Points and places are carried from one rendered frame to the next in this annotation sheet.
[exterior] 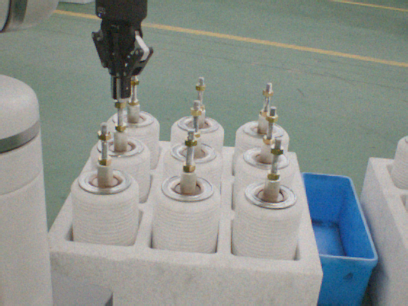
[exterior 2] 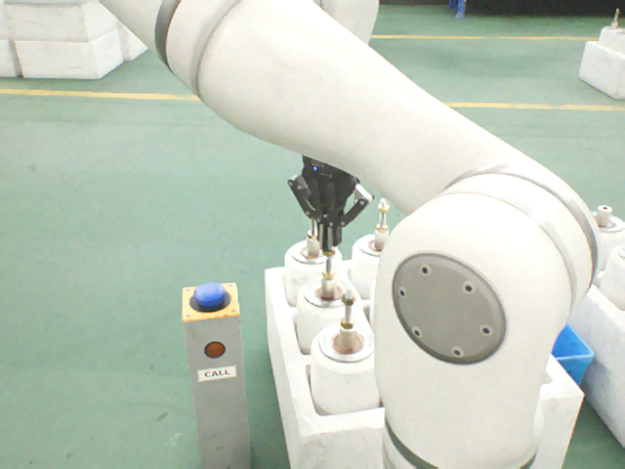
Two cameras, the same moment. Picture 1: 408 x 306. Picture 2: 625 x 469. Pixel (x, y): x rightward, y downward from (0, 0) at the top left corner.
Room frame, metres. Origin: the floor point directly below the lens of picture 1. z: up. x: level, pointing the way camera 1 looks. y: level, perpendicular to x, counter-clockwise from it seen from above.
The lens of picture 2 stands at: (0.11, 0.31, 0.75)
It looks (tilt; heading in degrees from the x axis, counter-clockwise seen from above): 29 degrees down; 349
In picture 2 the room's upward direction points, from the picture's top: straight up
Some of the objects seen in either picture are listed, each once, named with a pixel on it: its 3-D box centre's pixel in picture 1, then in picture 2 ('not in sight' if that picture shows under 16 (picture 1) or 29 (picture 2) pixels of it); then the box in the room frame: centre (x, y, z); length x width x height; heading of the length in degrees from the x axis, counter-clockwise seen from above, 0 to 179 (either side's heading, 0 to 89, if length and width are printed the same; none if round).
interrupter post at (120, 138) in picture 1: (120, 140); (328, 285); (0.79, 0.15, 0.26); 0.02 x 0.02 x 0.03
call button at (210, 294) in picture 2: not in sight; (210, 296); (0.72, 0.32, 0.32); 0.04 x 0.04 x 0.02
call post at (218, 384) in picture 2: not in sight; (220, 391); (0.72, 0.32, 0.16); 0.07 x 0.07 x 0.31; 0
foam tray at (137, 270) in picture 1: (188, 236); (395, 363); (0.79, 0.03, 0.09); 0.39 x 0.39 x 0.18; 0
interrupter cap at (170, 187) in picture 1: (187, 189); not in sight; (0.68, 0.03, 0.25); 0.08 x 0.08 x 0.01
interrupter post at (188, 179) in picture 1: (188, 180); not in sight; (0.68, 0.03, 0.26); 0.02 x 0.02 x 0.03
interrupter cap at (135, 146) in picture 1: (120, 147); (328, 292); (0.79, 0.15, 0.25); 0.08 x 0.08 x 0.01
